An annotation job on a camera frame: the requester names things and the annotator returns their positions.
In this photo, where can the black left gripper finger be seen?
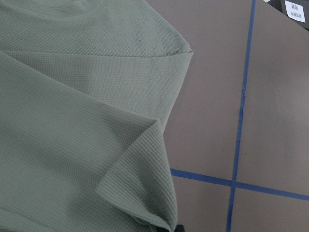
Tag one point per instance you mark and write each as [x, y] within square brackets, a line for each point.
[179, 228]

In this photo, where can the olive green long-sleeve shirt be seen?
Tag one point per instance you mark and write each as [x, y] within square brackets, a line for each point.
[86, 89]

